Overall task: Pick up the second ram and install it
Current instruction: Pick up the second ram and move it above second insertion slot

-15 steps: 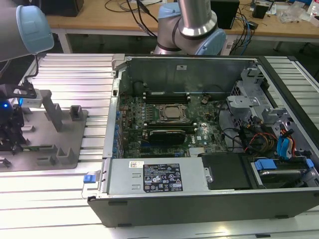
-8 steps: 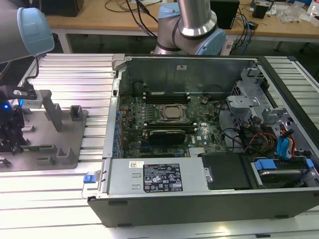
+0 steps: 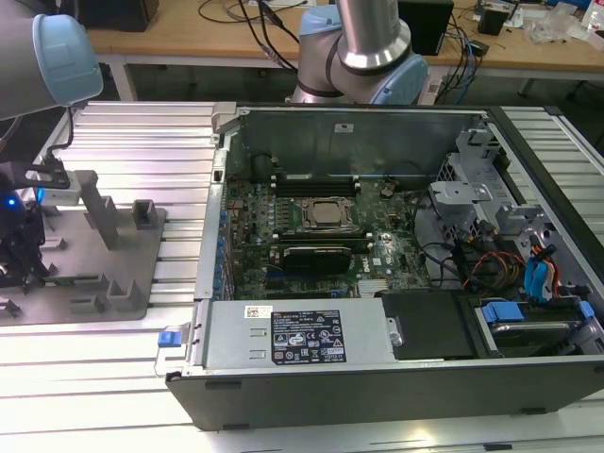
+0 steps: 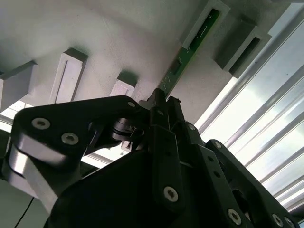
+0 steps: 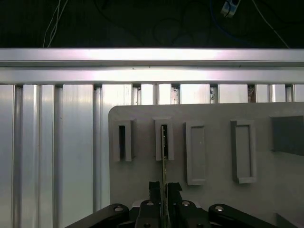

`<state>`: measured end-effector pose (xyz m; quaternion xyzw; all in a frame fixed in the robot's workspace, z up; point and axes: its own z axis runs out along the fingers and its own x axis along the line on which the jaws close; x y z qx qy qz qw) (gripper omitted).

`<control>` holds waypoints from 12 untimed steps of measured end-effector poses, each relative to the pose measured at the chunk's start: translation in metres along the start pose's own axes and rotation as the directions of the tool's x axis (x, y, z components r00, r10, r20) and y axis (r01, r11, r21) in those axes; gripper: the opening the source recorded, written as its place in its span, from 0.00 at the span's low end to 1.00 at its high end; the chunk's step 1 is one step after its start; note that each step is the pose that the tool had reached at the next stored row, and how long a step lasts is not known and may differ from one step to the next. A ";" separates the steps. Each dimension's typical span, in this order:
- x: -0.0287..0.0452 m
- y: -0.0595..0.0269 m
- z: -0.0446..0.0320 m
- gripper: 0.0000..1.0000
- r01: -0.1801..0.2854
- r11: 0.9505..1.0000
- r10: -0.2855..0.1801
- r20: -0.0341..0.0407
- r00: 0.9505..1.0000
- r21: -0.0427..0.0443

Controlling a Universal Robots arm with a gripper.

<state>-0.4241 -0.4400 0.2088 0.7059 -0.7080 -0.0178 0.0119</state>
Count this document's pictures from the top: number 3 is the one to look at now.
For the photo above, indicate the silver coin battery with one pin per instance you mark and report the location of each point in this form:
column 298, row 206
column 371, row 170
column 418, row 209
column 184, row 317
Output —
column 387, row 192

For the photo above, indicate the grey parts rack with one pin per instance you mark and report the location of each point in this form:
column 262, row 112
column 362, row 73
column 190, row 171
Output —
column 132, row 264

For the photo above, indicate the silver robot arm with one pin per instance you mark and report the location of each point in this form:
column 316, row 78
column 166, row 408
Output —
column 373, row 33

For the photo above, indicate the blue disk carrier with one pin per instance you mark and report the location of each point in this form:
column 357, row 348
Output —
column 500, row 313

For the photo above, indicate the black plastic drive cover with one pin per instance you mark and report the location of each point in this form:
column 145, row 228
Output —
column 424, row 325

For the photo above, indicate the black open PC case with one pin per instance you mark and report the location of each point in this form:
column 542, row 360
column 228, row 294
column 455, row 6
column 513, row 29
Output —
column 330, row 401

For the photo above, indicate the grey power supply unit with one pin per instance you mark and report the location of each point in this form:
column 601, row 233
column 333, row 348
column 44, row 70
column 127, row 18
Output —
column 236, row 340

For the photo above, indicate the silver metal drive cage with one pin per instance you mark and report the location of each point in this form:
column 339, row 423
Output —
column 472, row 179

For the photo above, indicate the clear plastic bag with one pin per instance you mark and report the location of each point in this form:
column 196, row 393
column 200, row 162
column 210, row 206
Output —
column 557, row 23

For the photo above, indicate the blue case latch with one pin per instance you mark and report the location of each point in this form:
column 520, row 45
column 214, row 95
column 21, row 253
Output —
column 170, row 340

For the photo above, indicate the green RAM stick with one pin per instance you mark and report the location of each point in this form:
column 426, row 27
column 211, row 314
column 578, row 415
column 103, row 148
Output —
column 71, row 280

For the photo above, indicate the small black adapter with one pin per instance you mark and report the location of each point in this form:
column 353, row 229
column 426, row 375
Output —
column 477, row 47

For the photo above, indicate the small black device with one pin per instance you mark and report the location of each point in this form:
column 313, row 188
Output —
column 493, row 19

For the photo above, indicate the silver chipset heatsink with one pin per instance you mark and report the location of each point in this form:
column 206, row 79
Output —
column 375, row 286

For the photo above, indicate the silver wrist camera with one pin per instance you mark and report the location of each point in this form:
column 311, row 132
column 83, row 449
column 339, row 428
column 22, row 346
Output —
column 61, row 194

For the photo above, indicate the tall black box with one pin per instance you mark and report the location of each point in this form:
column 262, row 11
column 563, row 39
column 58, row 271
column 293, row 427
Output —
column 431, row 28

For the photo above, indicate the wooden desk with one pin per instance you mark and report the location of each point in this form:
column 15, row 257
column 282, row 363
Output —
column 189, row 42

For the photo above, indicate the large black box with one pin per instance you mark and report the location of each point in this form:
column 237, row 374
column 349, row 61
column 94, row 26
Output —
column 118, row 14

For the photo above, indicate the white red package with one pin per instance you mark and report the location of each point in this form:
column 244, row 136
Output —
column 594, row 19

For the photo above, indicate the green motherboard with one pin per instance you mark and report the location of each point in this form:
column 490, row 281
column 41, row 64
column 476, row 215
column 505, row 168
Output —
column 401, row 236

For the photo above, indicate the silver CPU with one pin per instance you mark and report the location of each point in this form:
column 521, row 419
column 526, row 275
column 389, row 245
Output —
column 325, row 214

